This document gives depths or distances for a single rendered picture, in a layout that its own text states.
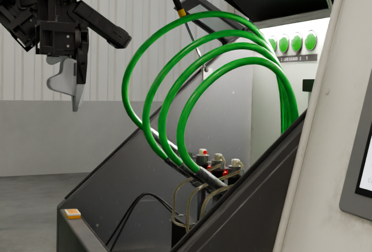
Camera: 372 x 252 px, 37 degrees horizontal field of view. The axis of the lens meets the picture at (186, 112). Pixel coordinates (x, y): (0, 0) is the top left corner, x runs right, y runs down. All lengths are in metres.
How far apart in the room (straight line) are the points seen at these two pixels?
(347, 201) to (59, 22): 0.54
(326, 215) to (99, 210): 0.80
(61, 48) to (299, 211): 0.47
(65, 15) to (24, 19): 0.28
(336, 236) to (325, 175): 0.09
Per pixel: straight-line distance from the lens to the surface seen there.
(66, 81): 0.97
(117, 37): 0.99
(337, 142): 0.81
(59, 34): 0.96
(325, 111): 0.85
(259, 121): 1.55
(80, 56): 0.95
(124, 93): 1.13
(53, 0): 0.98
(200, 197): 1.21
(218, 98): 1.55
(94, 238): 1.19
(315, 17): 1.29
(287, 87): 1.00
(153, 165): 1.50
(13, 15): 1.28
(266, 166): 0.87
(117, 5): 8.03
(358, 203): 0.75
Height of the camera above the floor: 1.27
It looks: 3 degrees down
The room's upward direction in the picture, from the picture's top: 1 degrees clockwise
